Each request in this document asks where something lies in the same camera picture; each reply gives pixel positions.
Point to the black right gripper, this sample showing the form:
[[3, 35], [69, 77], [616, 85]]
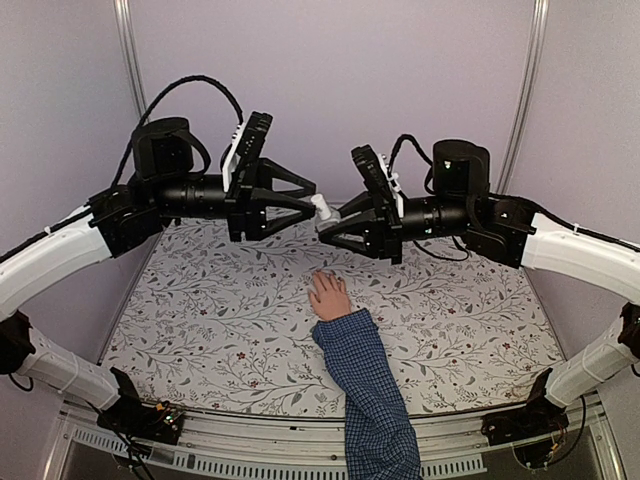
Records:
[[382, 230]]

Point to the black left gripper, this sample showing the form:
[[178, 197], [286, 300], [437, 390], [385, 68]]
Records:
[[247, 206]]

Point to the clear nail polish bottle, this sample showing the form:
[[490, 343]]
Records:
[[333, 220]]

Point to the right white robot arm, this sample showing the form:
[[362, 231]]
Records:
[[508, 230]]

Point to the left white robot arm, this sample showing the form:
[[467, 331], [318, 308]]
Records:
[[172, 183]]

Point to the blue checkered sleeve forearm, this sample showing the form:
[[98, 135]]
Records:
[[380, 442]]

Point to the person's bare hand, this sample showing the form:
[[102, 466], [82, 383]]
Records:
[[328, 297]]

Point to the floral patterned table mat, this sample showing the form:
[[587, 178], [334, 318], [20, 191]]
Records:
[[244, 327]]

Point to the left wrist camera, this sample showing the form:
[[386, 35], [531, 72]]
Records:
[[247, 143]]

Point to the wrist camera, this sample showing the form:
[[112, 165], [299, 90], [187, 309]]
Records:
[[247, 143], [381, 182]]

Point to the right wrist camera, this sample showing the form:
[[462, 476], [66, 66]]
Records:
[[381, 182]]

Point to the left aluminium frame post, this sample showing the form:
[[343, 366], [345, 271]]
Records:
[[129, 52]]

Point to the aluminium frame post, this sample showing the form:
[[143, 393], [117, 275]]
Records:
[[129, 52], [534, 53]]

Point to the right aluminium frame post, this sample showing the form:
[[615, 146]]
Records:
[[534, 53]]

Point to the front aluminium rail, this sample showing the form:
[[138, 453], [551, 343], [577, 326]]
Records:
[[230, 446]]

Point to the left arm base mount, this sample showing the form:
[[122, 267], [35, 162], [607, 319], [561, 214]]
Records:
[[161, 422]]

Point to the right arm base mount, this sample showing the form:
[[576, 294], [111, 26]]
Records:
[[537, 416]]

